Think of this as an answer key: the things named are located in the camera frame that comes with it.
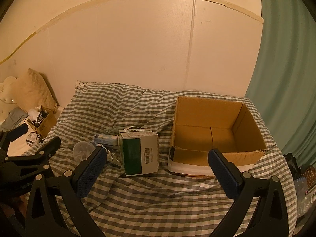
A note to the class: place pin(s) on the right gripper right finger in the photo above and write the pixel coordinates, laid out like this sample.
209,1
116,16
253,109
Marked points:
270,217

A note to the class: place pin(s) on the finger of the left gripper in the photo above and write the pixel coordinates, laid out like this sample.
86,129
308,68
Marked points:
9,136
43,150

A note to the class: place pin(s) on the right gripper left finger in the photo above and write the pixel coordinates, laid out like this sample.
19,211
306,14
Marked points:
43,213

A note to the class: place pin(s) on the clear plastic cup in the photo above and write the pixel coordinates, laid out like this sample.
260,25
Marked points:
82,150

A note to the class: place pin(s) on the silver foil packet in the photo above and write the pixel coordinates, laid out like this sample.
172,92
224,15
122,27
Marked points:
112,157

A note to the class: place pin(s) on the blue white tissue pack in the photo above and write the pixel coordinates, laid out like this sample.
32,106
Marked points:
108,140

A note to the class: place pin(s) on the green white carton box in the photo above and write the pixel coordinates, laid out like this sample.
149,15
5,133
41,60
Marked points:
139,149

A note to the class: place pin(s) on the small plastic wrapped pack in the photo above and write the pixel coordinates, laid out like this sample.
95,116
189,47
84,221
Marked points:
32,139

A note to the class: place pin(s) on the blue grey cloth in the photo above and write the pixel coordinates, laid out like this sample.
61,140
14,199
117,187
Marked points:
15,117

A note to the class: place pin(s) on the small cardboard box with clutter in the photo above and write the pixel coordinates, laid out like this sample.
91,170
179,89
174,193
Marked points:
41,120

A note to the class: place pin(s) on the beige pillow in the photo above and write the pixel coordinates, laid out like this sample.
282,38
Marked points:
30,91

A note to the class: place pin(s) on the dark clutter at bedside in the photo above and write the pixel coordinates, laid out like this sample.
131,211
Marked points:
304,180

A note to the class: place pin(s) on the checked green white blanket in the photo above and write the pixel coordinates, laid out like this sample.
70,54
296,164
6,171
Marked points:
161,204

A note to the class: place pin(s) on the patterned pillow under blanket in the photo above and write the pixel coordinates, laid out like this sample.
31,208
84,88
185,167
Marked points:
80,84

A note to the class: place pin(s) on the large open cardboard box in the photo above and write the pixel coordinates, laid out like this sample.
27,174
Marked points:
203,124

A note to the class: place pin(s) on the teal curtain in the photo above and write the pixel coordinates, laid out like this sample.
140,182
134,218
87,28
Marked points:
282,86

